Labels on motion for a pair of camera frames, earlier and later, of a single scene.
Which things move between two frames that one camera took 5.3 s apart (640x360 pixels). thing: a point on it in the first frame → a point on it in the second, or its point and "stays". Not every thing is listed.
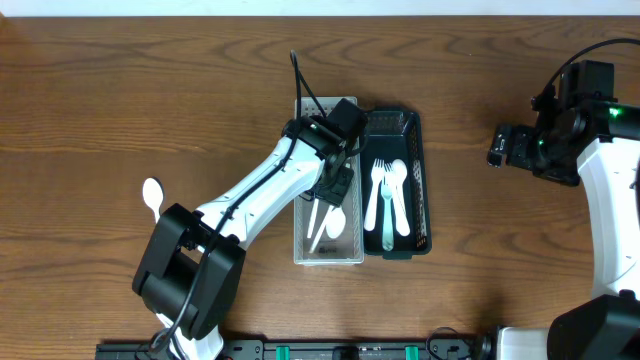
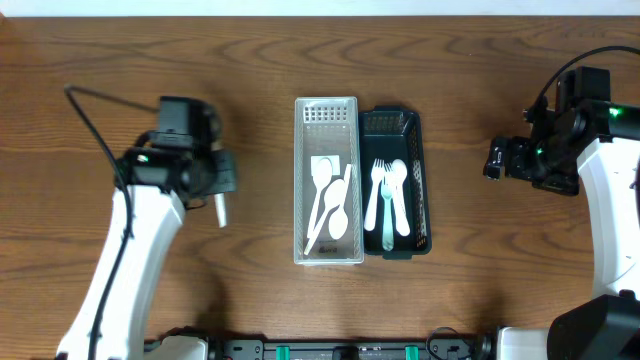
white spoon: (336, 222) stays
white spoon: (398, 175) stays
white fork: (377, 173) stays
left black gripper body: (335, 185) → (223, 170)
